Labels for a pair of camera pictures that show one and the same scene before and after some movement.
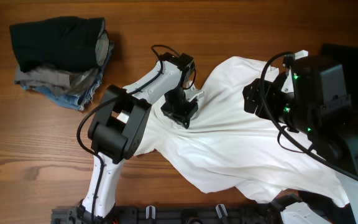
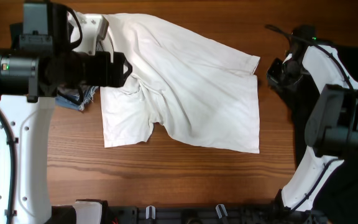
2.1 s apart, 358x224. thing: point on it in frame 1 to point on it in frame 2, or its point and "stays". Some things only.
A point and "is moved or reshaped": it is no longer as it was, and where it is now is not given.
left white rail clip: x=153 y=212 stays
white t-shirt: x=227 y=145 is moved or reshaped
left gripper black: x=182 y=116 to x=103 y=76
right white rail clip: x=219 y=209 stays
